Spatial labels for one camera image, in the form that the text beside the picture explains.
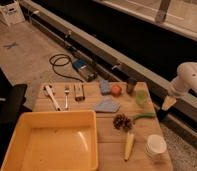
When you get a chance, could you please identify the green translucent cup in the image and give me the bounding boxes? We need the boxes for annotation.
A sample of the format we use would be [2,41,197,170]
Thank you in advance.
[135,90,148,106]

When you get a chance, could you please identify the yellow corn cob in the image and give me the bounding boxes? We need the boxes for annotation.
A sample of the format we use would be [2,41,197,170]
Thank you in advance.
[124,133,135,161]

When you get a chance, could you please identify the blue sponge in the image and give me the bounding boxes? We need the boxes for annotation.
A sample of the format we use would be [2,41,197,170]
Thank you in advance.
[99,80,111,95]

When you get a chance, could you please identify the orange block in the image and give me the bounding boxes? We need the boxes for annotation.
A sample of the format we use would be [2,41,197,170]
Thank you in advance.
[111,84,122,97]

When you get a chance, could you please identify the small metal box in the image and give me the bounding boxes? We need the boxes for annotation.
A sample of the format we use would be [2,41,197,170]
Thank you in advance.
[74,83,85,101]

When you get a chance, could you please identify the white handled utensil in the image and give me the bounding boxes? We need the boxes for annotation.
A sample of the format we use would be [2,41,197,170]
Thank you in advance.
[43,85,61,111]

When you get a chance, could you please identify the blue power adapter box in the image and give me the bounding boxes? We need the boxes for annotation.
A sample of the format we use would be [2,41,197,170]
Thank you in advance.
[72,59,97,82]

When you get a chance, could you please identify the black cable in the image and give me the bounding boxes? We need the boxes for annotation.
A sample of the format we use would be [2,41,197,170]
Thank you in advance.
[48,53,85,83]

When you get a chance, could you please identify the white cardboard box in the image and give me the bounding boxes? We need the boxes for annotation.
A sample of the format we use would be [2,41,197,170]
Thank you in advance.
[0,0,25,27]

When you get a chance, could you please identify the brown pine cone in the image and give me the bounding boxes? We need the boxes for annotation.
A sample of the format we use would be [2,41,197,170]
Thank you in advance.
[113,114,132,132]

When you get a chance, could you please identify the white stacked cups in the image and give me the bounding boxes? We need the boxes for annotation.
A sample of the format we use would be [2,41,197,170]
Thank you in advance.
[145,134,167,159]

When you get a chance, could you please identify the black chair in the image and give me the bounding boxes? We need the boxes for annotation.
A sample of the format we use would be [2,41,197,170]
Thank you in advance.
[0,84,27,168]

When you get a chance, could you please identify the wooden board table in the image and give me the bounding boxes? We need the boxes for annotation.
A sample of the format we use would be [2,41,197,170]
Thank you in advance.
[34,82,173,171]

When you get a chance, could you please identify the yellow plastic tray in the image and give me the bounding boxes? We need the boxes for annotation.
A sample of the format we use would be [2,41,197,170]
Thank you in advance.
[0,110,98,171]

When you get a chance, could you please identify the green bean pod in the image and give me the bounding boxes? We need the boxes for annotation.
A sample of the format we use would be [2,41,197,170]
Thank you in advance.
[132,113,156,124]

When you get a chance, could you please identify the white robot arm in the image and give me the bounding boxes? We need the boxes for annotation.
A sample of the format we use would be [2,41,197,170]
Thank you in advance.
[161,62,197,111]

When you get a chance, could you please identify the blue folded cloth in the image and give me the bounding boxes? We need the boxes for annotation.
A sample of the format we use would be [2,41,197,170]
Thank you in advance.
[93,98,120,113]

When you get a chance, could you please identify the silver fork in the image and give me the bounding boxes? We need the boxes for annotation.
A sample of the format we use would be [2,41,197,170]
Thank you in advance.
[64,85,70,110]

